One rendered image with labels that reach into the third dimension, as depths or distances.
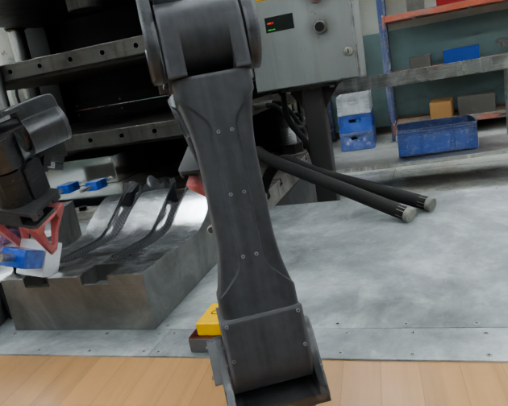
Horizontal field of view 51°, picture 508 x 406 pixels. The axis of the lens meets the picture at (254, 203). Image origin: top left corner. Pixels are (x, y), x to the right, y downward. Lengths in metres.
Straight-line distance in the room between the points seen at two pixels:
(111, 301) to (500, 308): 0.54
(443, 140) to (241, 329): 4.08
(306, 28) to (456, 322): 1.00
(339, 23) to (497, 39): 5.92
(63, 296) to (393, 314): 0.49
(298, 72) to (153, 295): 0.90
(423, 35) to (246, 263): 6.95
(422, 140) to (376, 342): 3.80
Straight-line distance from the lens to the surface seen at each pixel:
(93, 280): 0.88
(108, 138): 1.72
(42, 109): 0.81
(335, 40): 1.51
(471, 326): 0.71
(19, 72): 1.88
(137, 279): 0.79
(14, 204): 0.82
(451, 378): 0.62
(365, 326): 0.72
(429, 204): 1.14
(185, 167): 0.79
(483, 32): 7.34
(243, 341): 0.43
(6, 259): 0.84
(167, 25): 0.43
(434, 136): 4.43
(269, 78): 1.55
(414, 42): 7.31
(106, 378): 0.74
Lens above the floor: 1.14
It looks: 14 degrees down
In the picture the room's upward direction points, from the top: 10 degrees counter-clockwise
